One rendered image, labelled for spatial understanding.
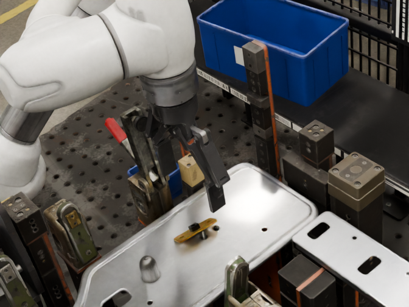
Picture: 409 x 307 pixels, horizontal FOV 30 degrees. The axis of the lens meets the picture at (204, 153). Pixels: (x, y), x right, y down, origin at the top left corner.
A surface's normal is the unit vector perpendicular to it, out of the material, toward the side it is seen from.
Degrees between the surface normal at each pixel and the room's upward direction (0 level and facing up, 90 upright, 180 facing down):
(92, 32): 29
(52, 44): 22
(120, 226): 0
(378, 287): 0
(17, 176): 95
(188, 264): 0
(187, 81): 90
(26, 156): 76
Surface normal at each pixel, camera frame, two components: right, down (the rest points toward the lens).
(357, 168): -0.15, -0.75
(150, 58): 0.40, 0.65
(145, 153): 0.61, 0.32
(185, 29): 0.79, 0.29
